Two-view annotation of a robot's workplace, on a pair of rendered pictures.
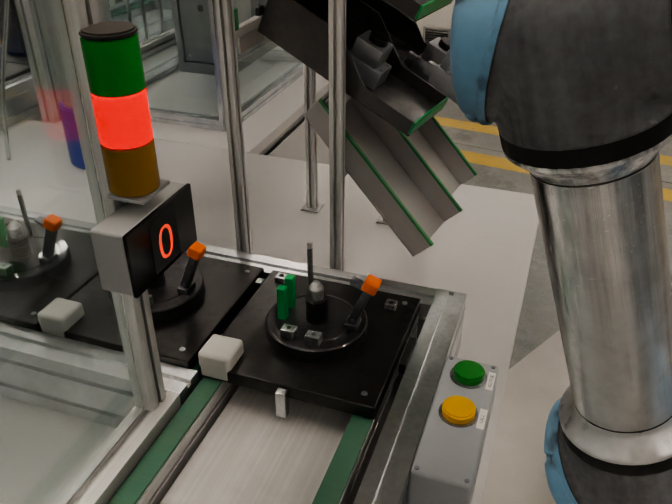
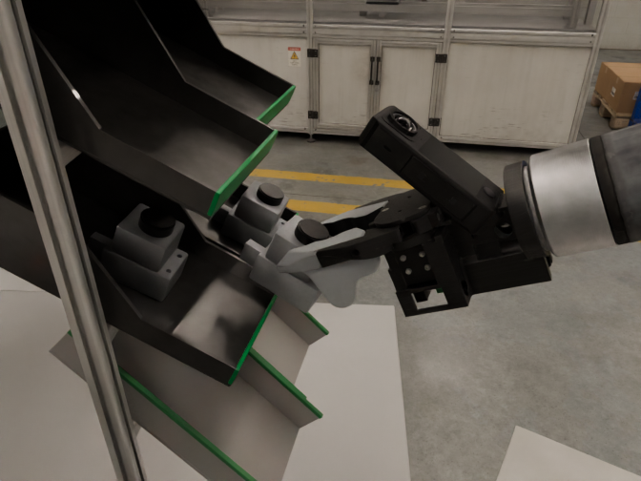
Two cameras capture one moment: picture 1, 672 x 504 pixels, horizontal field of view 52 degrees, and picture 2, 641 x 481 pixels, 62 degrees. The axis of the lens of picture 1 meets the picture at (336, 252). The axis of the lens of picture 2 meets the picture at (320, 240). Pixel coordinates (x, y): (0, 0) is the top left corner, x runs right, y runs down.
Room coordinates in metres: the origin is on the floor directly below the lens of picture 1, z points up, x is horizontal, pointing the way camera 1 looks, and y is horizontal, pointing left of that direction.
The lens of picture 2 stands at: (0.60, -0.09, 1.52)
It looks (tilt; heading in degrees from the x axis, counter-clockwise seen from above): 31 degrees down; 344
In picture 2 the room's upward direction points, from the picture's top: straight up
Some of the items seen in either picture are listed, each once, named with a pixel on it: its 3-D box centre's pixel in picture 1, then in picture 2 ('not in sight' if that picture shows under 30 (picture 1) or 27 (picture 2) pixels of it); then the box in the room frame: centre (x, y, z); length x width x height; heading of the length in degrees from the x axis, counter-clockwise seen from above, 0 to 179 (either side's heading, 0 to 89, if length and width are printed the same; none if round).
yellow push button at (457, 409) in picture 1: (458, 412); not in sight; (0.61, -0.15, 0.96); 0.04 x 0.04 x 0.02
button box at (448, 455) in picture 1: (456, 430); not in sight; (0.61, -0.15, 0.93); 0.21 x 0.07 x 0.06; 161
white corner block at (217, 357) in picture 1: (221, 357); not in sight; (0.70, 0.15, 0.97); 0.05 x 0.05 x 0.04; 71
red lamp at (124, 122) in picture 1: (122, 115); not in sight; (0.62, 0.20, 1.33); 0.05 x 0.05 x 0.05
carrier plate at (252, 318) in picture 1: (317, 334); not in sight; (0.76, 0.03, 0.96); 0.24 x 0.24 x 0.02; 71
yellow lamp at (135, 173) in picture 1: (131, 163); not in sight; (0.62, 0.20, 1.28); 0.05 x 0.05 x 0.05
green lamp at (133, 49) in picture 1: (113, 62); not in sight; (0.62, 0.20, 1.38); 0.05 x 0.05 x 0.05
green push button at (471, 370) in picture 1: (468, 375); not in sight; (0.67, -0.17, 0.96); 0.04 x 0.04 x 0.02
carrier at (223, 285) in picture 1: (153, 270); not in sight; (0.84, 0.27, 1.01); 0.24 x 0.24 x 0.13; 71
